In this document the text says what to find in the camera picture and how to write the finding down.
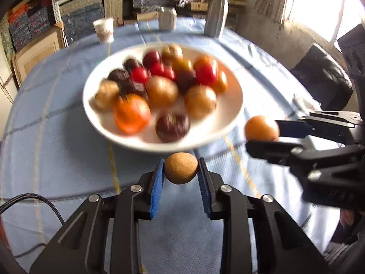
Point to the blue checked tablecloth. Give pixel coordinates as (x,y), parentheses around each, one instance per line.
(50,148)

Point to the crumpled white tissue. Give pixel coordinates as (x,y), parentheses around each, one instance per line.
(303,105)

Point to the small tan longan fruit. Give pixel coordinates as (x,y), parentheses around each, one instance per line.
(180,168)

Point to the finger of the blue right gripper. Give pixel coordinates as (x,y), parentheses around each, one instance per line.
(272,152)
(294,129)

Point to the silver ribbed bottle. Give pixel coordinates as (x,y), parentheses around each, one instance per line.
(216,18)

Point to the dark red plum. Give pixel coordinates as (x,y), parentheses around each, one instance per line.
(150,58)

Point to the red tomato low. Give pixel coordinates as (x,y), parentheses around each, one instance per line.
(157,69)

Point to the yellow passion fruit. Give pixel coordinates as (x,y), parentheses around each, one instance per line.
(161,92)
(171,53)
(107,95)
(200,101)

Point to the bright window with curtain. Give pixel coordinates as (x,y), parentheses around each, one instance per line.
(328,19)

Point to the pale orange round fruit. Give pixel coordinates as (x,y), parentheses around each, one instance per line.
(262,128)

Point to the white paper cup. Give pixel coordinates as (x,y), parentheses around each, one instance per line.
(104,29)

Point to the small orange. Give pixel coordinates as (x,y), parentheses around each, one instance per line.
(221,84)

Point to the yellow green orange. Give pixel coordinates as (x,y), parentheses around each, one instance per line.
(180,65)

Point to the red cherry tomato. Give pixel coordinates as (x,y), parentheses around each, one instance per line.
(140,75)

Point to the framed wooden panel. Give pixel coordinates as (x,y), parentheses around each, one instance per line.
(49,42)

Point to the yellow passion fruit front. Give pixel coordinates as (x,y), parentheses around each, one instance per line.
(200,101)

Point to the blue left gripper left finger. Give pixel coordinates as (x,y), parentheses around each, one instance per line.
(155,189)

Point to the person right hand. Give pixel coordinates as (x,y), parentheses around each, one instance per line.
(347,217)

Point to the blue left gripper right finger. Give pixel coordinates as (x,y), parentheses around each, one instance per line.
(203,175)

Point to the white ceramic plate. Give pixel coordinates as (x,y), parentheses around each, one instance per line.
(222,120)

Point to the dark purple plum front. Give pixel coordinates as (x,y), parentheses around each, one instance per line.
(185,80)

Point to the red tomato front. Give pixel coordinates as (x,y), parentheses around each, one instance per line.
(207,74)

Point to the large orange tangerine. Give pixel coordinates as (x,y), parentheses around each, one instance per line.
(131,113)

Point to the white drink can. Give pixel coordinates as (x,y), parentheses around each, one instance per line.
(167,19)

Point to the metal storage shelf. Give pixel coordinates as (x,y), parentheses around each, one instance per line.
(25,20)

